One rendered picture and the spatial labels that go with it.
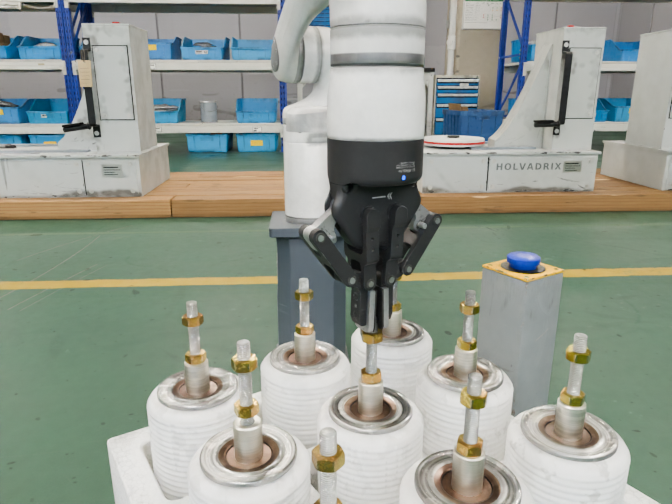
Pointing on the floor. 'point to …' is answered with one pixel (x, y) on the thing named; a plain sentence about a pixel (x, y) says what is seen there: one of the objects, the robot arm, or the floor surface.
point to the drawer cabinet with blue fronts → (463, 88)
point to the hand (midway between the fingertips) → (371, 306)
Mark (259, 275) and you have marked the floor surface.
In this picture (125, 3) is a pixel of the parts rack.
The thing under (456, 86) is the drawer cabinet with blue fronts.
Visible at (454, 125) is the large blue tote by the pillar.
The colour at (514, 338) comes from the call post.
